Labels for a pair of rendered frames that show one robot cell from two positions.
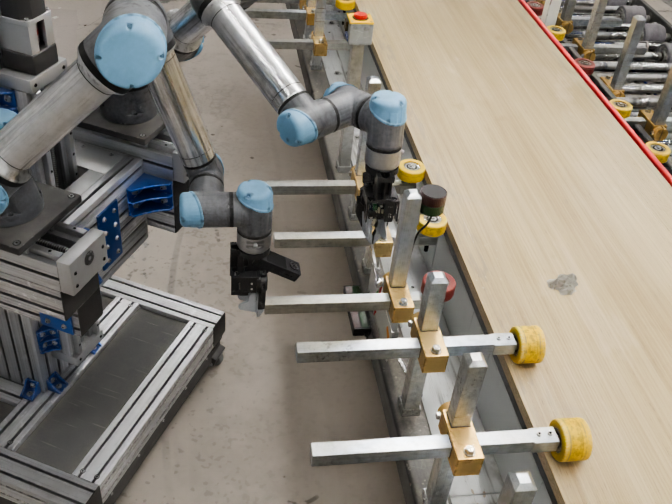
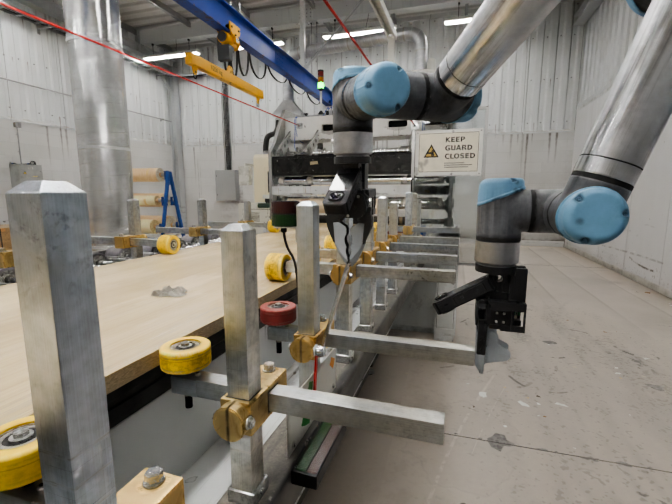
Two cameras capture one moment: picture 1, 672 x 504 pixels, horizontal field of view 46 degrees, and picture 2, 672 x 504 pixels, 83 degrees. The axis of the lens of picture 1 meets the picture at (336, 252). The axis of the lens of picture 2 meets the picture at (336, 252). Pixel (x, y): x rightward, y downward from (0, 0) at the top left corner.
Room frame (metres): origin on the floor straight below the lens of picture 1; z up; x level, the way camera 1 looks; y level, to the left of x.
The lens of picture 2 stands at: (2.08, 0.28, 1.16)
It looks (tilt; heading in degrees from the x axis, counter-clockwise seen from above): 9 degrees down; 211
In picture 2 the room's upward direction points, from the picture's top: straight up
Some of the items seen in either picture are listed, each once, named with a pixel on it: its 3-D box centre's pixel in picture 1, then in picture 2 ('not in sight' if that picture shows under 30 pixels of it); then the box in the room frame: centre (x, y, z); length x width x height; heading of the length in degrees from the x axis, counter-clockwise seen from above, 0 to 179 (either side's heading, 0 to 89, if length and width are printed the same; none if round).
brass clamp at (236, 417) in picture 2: (378, 234); (253, 400); (1.68, -0.11, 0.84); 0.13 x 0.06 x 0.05; 12
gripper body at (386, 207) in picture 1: (380, 190); (353, 188); (1.41, -0.08, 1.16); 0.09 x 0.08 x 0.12; 11
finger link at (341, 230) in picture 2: (382, 230); (345, 241); (1.41, -0.10, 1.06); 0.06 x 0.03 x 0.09; 11
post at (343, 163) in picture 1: (350, 108); not in sight; (2.20, 0.01, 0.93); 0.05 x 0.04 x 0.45; 12
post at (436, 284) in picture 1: (419, 357); (344, 300); (1.21, -0.21, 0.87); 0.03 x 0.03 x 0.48; 12
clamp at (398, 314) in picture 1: (398, 296); (312, 339); (1.44, -0.16, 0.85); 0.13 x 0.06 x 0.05; 12
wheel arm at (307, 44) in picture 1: (303, 44); not in sight; (2.87, 0.22, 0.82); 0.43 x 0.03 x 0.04; 102
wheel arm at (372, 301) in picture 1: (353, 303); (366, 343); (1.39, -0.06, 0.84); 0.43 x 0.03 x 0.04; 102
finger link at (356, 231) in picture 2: (368, 230); (360, 242); (1.40, -0.07, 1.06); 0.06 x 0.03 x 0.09; 11
